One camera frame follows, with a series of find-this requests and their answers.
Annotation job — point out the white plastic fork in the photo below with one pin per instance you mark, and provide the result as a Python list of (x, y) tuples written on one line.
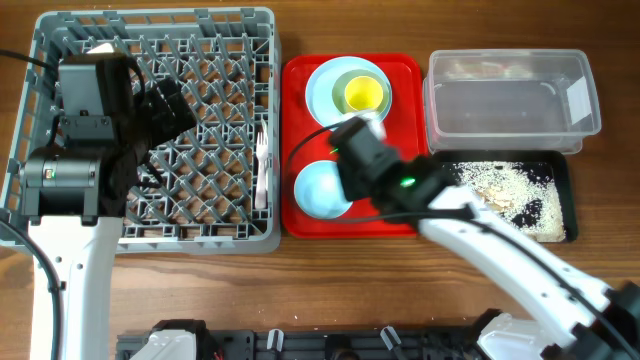
[(261, 155)]

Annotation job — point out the black mounting rail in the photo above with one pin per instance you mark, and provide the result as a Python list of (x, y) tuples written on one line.
[(448, 342)]

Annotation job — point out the light blue plate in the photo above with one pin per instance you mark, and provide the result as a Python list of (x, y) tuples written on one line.
[(318, 93)]

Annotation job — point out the grey plastic dishwasher rack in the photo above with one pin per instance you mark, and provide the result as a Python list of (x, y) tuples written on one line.
[(226, 62)]

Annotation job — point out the yellow plastic cup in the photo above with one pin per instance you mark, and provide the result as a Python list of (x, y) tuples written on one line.
[(363, 93)]

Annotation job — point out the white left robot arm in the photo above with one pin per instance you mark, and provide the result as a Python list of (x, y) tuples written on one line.
[(74, 195)]

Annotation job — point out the green bowl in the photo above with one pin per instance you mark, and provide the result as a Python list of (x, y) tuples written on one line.
[(341, 82)]

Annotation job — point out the clear plastic bin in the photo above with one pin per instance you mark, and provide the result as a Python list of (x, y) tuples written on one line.
[(510, 99)]

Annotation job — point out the light blue bowl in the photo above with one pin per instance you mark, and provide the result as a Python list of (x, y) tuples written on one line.
[(318, 191)]

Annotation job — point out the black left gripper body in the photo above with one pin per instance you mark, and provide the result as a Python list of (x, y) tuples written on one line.
[(153, 123)]

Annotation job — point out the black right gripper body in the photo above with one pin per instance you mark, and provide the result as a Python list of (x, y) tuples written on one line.
[(355, 189)]

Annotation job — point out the black tray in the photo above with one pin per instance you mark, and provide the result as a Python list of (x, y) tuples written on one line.
[(554, 162)]

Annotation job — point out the rice and food scraps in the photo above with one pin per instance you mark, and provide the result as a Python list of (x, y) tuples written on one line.
[(523, 194)]

